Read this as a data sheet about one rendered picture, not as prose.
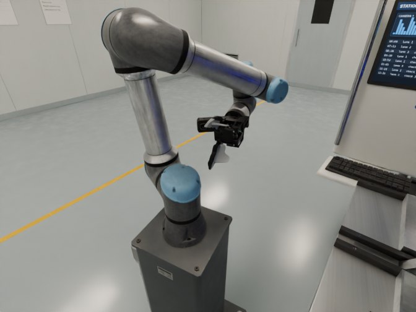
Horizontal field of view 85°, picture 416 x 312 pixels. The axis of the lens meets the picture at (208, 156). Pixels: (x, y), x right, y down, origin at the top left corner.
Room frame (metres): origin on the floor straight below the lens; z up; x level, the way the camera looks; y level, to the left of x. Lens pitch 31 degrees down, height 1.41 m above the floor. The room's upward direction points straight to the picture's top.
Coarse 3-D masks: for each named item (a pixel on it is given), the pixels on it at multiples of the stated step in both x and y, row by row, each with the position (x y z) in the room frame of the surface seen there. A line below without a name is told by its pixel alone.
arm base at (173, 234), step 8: (200, 216) 0.53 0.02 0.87; (168, 224) 0.51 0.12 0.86; (176, 224) 0.49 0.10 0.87; (184, 224) 0.49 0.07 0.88; (192, 224) 0.50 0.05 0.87; (200, 224) 0.52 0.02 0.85; (168, 232) 0.50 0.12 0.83; (176, 232) 0.49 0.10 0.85; (184, 232) 0.48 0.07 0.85; (192, 232) 0.49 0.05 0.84; (200, 232) 0.50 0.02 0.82; (168, 240) 0.49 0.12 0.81; (176, 240) 0.48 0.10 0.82; (184, 240) 0.48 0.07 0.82; (192, 240) 0.48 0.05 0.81; (200, 240) 0.50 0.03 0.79
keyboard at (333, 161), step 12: (336, 156) 0.97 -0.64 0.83; (336, 168) 0.87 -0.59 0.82; (348, 168) 0.86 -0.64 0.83; (360, 168) 0.86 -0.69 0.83; (372, 168) 0.86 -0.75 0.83; (372, 180) 0.78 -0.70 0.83; (384, 180) 0.77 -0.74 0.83; (396, 180) 0.77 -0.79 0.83; (408, 180) 0.77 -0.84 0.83; (408, 192) 0.70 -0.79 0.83
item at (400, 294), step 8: (400, 272) 0.32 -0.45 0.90; (408, 272) 0.31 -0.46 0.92; (400, 280) 0.30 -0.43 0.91; (408, 280) 0.30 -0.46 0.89; (400, 288) 0.28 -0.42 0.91; (408, 288) 0.29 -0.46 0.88; (400, 296) 0.26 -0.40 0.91; (408, 296) 0.28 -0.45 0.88; (400, 304) 0.24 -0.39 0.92; (408, 304) 0.26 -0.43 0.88
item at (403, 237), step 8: (408, 200) 0.55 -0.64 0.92; (408, 208) 0.55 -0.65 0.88; (408, 216) 0.52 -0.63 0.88; (408, 224) 0.48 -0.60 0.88; (400, 232) 0.45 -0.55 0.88; (408, 232) 0.45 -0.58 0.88; (400, 240) 0.42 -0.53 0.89; (408, 240) 0.43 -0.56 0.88; (400, 248) 0.39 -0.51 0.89; (408, 248) 0.38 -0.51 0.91
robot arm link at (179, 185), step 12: (168, 168) 0.57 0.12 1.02; (180, 168) 0.58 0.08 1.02; (192, 168) 0.58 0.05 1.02; (156, 180) 0.58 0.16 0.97; (168, 180) 0.52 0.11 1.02; (180, 180) 0.53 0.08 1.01; (192, 180) 0.53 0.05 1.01; (168, 192) 0.50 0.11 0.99; (180, 192) 0.49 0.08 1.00; (192, 192) 0.50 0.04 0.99; (168, 204) 0.50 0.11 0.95; (180, 204) 0.49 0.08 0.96; (192, 204) 0.50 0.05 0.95; (168, 216) 0.50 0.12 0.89; (180, 216) 0.49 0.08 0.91; (192, 216) 0.50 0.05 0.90
